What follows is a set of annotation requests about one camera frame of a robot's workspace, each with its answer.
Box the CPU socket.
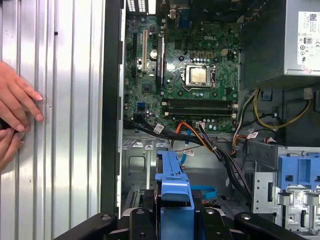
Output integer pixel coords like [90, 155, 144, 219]
[181, 64, 217, 92]

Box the yellow and black cable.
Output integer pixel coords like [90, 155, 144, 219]
[253, 88, 312, 130]

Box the white expansion slot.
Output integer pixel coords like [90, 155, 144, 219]
[142, 29, 148, 74]

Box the black RAM slot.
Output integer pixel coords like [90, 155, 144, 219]
[162, 98, 238, 105]
[162, 104, 238, 111]

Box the black expansion slot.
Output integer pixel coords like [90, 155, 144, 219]
[132, 32, 139, 76]

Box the black cable bundle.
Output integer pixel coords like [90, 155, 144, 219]
[123, 117, 252, 198]

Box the blue data wire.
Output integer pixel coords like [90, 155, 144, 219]
[179, 139, 218, 200]

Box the blue drive cage latch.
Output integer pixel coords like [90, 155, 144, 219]
[277, 155, 320, 191]

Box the orange data cable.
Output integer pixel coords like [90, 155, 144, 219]
[174, 121, 201, 145]

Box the black PC case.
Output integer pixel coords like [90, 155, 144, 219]
[99, 0, 320, 240]

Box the silver CPU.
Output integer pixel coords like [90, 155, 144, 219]
[189, 66, 211, 85]

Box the hard disk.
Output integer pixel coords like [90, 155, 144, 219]
[154, 147, 196, 240]

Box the green motherboard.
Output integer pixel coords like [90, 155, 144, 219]
[123, 14, 241, 133]

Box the person's left hand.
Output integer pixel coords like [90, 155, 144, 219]
[0, 61, 45, 133]

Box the person's right hand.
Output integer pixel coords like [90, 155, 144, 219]
[0, 127, 26, 173]

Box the metal drive cage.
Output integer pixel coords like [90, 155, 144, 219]
[251, 146, 320, 233]

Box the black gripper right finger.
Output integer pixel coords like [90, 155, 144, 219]
[191, 189, 308, 240]

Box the grey power supply unit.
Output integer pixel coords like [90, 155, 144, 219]
[240, 0, 320, 88]

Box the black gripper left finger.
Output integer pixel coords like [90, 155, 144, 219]
[53, 189, 158, 240]

